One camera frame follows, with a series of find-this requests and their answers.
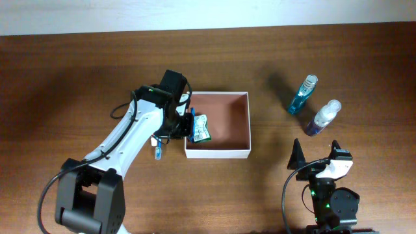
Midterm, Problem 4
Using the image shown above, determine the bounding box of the white cardboard box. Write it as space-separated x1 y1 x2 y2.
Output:
184 92 252 159

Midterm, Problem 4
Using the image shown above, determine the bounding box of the green toothpaste tube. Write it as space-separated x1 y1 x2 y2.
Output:
150 137 158 147

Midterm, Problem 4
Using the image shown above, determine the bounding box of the green white sachet packet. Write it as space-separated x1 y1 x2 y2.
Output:
193 114 211 143

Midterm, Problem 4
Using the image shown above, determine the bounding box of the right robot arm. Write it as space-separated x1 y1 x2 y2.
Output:
283 139 360 233

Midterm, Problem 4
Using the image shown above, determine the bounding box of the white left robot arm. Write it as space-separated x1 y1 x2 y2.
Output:
55 70 194 233

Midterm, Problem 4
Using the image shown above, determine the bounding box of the clear spray bottle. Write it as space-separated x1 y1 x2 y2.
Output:
306 99 342 137

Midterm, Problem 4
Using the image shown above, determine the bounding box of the blue toothbrush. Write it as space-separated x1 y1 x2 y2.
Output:
154 138 162 160

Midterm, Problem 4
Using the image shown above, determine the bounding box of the blue liquid bottle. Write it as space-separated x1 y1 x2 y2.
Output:
287 74 318 114

